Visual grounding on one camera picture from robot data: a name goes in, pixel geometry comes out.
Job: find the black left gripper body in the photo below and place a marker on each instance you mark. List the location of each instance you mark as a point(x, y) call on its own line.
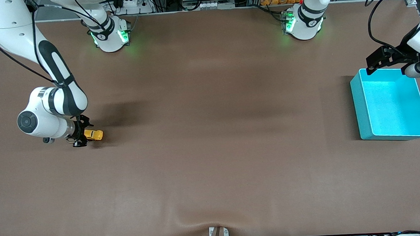
point(399, 55)

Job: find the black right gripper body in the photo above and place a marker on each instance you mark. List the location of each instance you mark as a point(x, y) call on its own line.
point(80, 132)

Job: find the yellow beetle toy car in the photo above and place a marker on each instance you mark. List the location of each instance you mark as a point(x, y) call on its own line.
point(95, 134)

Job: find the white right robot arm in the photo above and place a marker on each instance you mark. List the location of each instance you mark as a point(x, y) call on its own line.
point(15, 31)

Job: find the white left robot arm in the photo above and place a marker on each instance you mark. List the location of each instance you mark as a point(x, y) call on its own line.
point(309, 19)

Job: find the teal plastic box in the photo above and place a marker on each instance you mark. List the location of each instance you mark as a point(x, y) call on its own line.
point(392, 104)

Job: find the brown table mat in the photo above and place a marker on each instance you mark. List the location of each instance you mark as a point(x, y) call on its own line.
point(203, 132)

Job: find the white power strip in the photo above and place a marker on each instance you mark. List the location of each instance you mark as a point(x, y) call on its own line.
point(132, 6)

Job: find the white socket bar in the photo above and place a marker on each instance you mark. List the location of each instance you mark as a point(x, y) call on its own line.
point(209, 5)

